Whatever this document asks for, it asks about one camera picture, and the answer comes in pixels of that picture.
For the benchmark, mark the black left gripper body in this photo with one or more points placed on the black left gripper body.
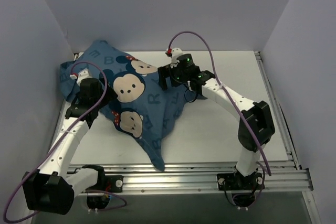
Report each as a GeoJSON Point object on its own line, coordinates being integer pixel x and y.
{"type": "Point", "coordinates": [105, 94]}

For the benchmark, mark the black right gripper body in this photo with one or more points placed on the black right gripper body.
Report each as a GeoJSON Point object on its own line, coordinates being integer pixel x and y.
{"type": "Point", "coordinates": [163, 76]}

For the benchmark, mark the blue cartoon print pillowcase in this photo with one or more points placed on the blue cartoon print pillowcase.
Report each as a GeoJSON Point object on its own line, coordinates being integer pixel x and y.
{"type": "Point", "coordinates": [142, 109]}

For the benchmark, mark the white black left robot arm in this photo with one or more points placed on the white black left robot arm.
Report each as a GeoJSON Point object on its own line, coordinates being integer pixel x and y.
{"type": "Point", "coordinates": [48, 188]}

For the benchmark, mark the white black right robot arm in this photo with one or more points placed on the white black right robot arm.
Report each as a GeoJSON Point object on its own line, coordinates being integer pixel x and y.
{"type": "Point", "coordinates": [256, 126]}

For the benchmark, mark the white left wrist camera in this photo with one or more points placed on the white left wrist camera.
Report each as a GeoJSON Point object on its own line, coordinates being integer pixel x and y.
{"type": "Point", "coordinates": [79, 77]}

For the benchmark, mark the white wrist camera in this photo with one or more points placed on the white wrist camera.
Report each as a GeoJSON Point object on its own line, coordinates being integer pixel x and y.
{"type": "Point", "coordinates": [79, 77]}
{"type": "Point", "coordinates": [173, 54]}

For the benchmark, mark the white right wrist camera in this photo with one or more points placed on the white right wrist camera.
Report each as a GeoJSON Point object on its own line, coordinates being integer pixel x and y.
{"type": "Point", "coordinates": [173, 54]}

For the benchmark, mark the aluminium table edge rail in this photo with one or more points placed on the aluminium table edge rail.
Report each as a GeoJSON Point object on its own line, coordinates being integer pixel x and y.
{"type": "Point", "coordinates": [59, 119]}

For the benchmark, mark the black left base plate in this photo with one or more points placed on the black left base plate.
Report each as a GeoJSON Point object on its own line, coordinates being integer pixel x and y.
{"type": "Point", "coordinates": [112, 184]}

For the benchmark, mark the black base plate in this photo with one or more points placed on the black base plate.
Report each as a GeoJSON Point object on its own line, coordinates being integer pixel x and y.
{"type": "Point", "coordinates": [236, 181]}
{"type": "Point", "coordinates": [112, 184]}

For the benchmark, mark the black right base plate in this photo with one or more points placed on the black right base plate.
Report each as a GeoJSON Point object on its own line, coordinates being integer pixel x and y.
{"type": "Point", "coordinates": [236, 181]}

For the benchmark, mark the aluminium right side rail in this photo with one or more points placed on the aluminium right side rail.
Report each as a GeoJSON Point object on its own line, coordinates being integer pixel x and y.
{"type": "Point", "coordinates": [278, 113]}

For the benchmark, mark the aluminium front frame rail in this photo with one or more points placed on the aluminium front frame rail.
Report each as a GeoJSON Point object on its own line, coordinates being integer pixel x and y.
{"type": "Point", "coordinates": [201, 178]}

